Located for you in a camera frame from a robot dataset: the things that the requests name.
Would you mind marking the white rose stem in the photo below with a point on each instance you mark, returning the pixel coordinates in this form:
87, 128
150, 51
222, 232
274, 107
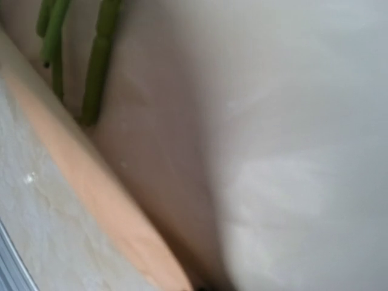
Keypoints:
52, 45

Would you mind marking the pink wrapping paper sheet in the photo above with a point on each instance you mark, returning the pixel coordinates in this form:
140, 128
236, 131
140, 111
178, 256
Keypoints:
241, 145

